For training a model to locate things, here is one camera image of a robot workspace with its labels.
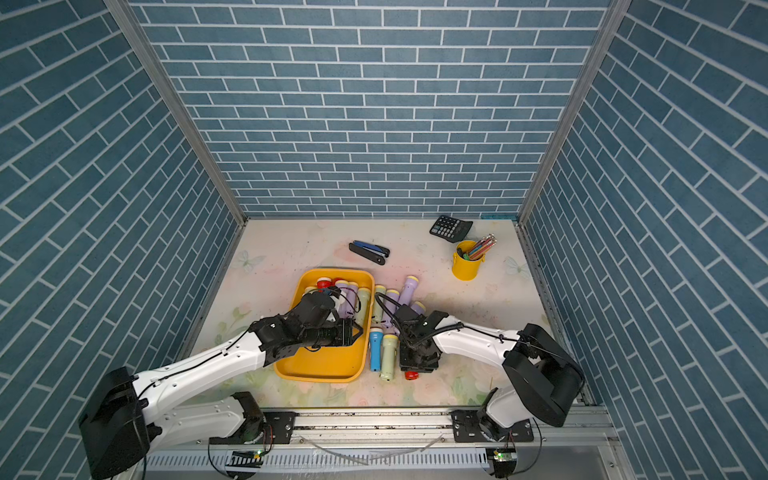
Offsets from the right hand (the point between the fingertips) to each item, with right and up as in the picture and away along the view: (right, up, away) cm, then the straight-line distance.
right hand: (406, 370), depth 83 cm
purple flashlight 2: (-5, +11, +6) cm, 14 cm away
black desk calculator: (+18, +41, +33) cm, 56 cm away
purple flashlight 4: (+4, +16, +9) cm, 18 cm away
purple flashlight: (-18, +24, 0) cm, 30 cm away
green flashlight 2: (-5, +5, 0) cm, 7 cm away
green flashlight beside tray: (-7, +20, -12) cm, 24 cm away
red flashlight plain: (+1, 0, -2) cm, 3 cm away
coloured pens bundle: (+24, +35, +11) cm, 44 cm away
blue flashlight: (-9, +8, +3) cm, 12 cm away
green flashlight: (-31, +21, +12) cm, 39 cm away
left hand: (-11, +11, -5) cm, 17 cm away
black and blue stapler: (-11, +32, +26) cm, 43 cm away
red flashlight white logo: (-27, +23, +14) cm, 38 cm away
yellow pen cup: (+20, +27, +18) cm, 38 cm away
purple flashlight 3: (+1, +21, +14) cm, 25 cm away
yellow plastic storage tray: (-21, +1, +2) cm, 22 cm away
